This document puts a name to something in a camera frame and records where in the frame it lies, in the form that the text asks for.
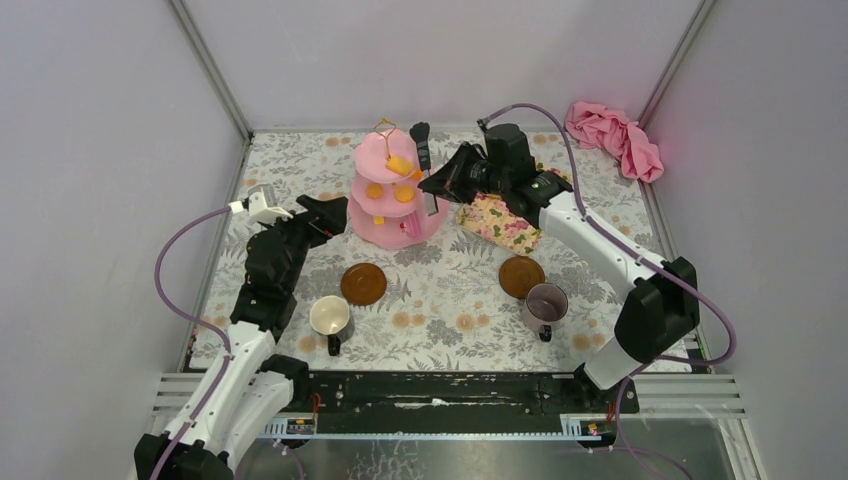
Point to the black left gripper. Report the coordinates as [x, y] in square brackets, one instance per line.
[310, 221]

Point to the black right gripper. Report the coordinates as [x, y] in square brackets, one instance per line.
[448, 182]

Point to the floral rectangular serving tray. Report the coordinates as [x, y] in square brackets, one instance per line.
[489, 218]

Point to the small orange cookie toy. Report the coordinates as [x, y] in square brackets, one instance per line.
[404, 193]

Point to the round orange cookie toy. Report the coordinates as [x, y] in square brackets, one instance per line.
[374, 191]

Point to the pink cake slice toy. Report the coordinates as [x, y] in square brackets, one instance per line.
[411, 227]

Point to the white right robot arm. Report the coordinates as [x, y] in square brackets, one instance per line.
[659, 303]

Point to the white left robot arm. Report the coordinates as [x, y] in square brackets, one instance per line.
[248, 383]

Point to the pink three-tier cake stand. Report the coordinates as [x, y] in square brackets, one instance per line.
[370, 158]

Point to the brown saucer left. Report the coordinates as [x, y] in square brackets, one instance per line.
[363, 284]

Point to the brown saucer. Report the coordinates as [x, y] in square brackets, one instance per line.
[363, 284]
[519, 274]

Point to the brown saucer right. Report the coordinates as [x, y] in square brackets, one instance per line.
[519, 274]

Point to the floral tablecloth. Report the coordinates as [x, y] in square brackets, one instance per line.
[443, 308]

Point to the crumpled pink cloth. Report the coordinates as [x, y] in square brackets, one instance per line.
[596, 126]

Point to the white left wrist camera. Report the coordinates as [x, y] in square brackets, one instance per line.
[261, 206]

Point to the cream mug black handle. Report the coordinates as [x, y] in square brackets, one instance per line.
[331, 318]

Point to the mauve mug black handle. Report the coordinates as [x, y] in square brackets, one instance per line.
[543, 310]

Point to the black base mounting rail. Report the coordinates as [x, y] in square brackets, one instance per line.
[418, 404]

